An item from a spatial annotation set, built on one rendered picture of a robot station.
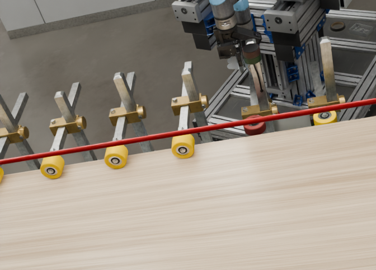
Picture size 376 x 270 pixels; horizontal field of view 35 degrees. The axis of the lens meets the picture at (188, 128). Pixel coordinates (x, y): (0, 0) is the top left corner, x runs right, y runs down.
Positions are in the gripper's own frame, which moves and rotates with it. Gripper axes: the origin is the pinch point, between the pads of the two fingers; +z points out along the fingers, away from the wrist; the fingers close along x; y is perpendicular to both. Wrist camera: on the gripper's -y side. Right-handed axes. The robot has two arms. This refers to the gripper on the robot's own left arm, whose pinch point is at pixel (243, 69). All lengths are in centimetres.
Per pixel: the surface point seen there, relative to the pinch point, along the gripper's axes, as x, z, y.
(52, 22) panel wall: -256, 93, 179
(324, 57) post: 9.6, -5.5, -29.5
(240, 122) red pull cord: 121, -75, -11
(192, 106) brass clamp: 10.5, 5.4, 20.6
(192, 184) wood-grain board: 46, 10, 20
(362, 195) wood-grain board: 61, 10, -33
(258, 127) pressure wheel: 23.4, 9.9, -3.1
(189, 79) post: 9.7, -6.4, 18.7
